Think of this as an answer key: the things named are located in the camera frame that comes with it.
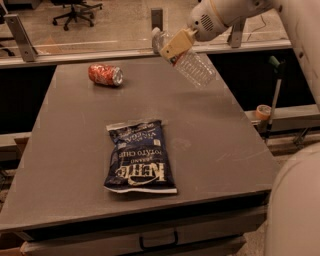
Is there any clear plastic water bottle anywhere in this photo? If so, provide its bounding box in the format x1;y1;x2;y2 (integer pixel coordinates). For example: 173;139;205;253
152;28;215;88

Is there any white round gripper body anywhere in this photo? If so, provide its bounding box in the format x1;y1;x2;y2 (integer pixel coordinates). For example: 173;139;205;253
187;0;267;42

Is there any right metal glass bracket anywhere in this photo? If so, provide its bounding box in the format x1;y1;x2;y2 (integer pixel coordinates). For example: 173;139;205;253
227;18;246;48

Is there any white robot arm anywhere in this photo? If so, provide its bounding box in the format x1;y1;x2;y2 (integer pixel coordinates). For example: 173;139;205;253
157;0;320;256

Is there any metal glass bracket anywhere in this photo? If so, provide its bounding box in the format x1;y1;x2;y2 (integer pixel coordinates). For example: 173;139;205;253
4;14;37;62
227;18;246;48
151;8;163;30

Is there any black office chair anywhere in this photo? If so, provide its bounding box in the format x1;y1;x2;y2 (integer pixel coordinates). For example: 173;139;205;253
50;0;103;31

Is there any crushed red soda can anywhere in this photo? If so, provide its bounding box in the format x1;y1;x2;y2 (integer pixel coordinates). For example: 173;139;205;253
88;64;123;86

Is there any roll of tan tape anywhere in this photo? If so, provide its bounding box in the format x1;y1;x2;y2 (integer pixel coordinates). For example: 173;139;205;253
255;104;271;120

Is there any left metal glass bracket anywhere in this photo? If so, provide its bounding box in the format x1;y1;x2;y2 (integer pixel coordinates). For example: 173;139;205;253
4;14;37;62

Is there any grey table drawer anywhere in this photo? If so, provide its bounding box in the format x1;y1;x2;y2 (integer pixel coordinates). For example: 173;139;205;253
21;206;267;256

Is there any middle metal glass bracket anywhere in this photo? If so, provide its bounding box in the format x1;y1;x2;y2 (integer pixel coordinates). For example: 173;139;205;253
151;8;163;30

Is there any blue kettle chips bag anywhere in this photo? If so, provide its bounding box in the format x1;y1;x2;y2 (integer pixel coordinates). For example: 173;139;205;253
104;120;178;194

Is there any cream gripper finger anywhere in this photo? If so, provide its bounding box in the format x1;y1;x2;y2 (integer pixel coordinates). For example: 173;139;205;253
160;28;197;65

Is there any green handled grey stick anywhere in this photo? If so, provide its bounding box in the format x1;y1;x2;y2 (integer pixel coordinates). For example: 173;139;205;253
264;56;286;142

